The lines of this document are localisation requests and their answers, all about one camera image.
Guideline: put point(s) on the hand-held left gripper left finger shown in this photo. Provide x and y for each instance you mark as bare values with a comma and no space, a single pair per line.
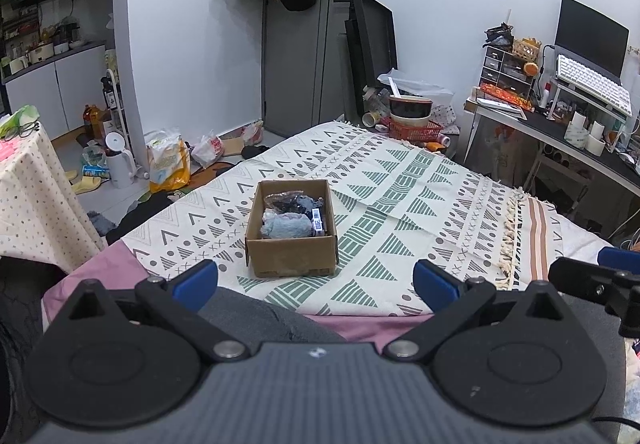
192,281

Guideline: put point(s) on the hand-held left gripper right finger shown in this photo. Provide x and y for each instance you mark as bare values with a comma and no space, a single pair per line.
435,284

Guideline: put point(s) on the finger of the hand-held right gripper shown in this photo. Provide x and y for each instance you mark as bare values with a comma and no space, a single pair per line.
620,259
595,281

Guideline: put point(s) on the cardboard box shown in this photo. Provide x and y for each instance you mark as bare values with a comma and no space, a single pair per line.
290,256

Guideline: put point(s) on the pale fluffy cloth bundle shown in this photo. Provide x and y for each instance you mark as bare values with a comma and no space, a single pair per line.
285,226

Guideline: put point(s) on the black item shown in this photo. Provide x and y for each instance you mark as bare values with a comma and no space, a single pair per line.
280,203

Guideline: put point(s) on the blue-grey socks with blue label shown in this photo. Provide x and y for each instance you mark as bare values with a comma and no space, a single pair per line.
316,219

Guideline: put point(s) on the orange striped bed cloth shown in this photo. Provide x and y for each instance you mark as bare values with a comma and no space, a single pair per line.
540,239

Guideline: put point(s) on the black cloth on floor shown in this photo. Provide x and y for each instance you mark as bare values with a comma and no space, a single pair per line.
140,216

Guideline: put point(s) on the dark grey cloth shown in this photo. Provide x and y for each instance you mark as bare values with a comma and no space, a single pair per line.
270,319

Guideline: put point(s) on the geometric patterned tasselled blanket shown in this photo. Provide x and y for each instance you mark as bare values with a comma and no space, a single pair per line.
400,204

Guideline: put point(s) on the white tissue roll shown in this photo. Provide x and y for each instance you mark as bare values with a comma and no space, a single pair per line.
597,128
576,134
594,144
578,118

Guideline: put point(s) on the yellow rice bag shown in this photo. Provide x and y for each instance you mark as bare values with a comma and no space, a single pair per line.
167,161

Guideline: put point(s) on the red and white plastic bag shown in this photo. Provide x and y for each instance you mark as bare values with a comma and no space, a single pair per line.
207,151

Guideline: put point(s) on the white electric kettle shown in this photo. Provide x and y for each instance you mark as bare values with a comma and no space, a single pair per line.
120,164

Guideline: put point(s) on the yellow slippers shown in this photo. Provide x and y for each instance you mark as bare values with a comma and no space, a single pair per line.
86,185

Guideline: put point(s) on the black shoe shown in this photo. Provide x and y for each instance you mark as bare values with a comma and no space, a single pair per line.
255,151

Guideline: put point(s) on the red plastic basket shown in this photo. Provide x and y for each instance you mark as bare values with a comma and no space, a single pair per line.
412,129

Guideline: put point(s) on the small printed plastic bag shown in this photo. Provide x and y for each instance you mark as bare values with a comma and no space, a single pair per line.
252,134

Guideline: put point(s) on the table with dotted tablecloth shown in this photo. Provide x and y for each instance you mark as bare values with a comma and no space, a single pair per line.
35,204

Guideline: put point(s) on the tape roll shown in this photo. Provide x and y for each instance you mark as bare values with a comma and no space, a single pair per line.
372,119

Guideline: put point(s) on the stacked bowls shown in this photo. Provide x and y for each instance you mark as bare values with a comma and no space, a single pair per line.
410,109

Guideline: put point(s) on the white keyboard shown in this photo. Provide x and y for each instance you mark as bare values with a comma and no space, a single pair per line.
592,84

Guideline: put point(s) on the dark chair fabric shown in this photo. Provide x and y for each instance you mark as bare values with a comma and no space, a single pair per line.
20,324

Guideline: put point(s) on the white rolling rack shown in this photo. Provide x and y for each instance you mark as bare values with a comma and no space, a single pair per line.
117,109

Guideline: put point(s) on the cooking oil bottle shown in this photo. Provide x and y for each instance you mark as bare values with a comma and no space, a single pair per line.
91,121

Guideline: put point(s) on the red patterned box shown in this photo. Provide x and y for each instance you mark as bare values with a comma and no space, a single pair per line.
505,94

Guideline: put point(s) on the orange fruit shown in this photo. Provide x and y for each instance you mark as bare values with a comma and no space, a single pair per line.
530,68

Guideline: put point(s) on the laptop on stand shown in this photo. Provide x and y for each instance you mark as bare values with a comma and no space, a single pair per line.
592,39

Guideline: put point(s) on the grey drawer organizer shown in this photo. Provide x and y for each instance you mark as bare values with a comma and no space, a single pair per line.
502,66

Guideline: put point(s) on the black eyeglasses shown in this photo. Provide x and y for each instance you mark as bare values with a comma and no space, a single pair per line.
22,128

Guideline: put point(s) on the wicker basket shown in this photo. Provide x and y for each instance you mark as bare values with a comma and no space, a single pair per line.
527,49

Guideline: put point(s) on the leaning black monitor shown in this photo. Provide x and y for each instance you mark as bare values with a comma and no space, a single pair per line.
372,54

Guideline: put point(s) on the grey door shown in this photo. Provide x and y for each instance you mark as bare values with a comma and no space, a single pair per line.
295,64

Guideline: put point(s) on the white kitchen counter cabinet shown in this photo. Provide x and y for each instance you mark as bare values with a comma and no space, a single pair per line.
55,84

